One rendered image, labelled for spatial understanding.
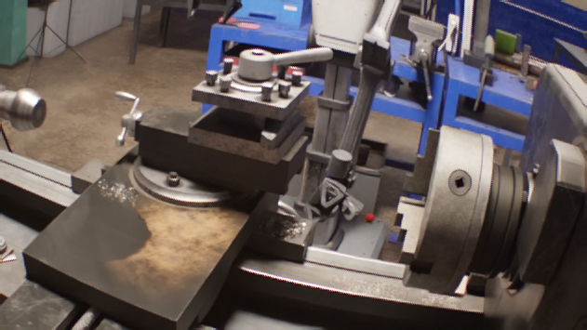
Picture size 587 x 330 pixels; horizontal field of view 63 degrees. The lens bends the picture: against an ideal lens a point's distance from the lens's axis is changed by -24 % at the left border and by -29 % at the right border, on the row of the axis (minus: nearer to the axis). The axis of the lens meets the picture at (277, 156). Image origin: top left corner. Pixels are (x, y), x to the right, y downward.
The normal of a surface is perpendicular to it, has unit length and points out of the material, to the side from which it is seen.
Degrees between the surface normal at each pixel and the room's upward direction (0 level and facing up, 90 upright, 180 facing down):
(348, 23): 90
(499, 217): 60
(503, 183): 23
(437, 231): 75
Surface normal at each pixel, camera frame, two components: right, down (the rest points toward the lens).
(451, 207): -0.18, -0.10
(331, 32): -0.32, 0.36
